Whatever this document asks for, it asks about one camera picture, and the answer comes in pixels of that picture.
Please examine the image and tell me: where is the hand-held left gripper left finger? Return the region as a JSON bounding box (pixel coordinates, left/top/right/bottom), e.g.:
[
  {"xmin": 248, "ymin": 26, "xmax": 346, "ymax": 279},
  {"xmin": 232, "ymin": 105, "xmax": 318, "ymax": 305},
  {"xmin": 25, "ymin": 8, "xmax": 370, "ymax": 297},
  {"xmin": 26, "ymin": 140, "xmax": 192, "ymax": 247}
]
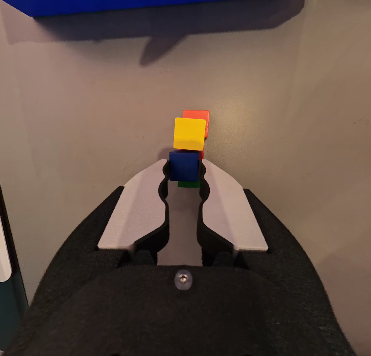
[{"xmin": 97, "ymin": 159, "xmax": 170, "ymax": 255}]

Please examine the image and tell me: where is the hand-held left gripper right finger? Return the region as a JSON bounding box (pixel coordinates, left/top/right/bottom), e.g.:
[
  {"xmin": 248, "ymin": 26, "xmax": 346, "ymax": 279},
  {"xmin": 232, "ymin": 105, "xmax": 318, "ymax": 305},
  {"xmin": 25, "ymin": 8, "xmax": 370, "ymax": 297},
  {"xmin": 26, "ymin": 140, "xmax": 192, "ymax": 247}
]
[{"xmin": 198, "ymin": 158, "xmax": 269, "ymax": 257}]

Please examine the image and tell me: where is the blue cube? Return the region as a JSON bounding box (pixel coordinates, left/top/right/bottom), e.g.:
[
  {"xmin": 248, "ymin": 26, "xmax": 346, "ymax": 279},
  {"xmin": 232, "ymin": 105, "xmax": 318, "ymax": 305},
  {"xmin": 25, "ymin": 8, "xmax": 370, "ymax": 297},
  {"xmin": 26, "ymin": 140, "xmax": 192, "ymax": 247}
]
[{"xmin": 169, "ymin": 150, "xmax": 201, "ymax": 182}]

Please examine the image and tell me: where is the red cube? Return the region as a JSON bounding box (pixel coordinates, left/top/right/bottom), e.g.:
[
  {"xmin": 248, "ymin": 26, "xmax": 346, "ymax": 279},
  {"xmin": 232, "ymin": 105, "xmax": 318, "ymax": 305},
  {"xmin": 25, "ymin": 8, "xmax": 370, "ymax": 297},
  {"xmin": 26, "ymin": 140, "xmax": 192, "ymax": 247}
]
[{"xmin": 177, "ymin": 138, "xmax": 205, "ymax": 161}]

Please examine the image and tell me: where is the yellow cube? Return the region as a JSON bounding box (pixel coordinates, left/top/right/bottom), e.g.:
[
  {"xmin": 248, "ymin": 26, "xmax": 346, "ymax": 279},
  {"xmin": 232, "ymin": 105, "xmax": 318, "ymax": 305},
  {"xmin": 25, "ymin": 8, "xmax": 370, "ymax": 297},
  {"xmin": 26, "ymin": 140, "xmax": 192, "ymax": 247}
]
[{"xmin": 173, "ymin": 117, "xmax": 207, "ymax": 151}]

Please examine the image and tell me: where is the orange cube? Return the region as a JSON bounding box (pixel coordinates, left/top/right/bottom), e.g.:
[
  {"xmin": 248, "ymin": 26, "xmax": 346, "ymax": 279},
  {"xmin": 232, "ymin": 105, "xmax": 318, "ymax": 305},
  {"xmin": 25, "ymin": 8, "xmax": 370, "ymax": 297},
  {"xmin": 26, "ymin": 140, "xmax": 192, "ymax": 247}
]
[{"xmin": 183, "ymin": 110, "xmax": 210, "ymax": 139}]

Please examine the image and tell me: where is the black rectangular table panel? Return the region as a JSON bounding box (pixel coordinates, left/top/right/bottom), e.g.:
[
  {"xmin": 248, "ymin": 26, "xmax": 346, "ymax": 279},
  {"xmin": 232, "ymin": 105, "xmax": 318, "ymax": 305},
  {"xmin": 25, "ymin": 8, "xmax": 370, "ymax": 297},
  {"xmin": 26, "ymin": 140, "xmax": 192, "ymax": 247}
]
[{"xmin": 0, "ymin": 185, "xmax": 30, "ymax": 353}]

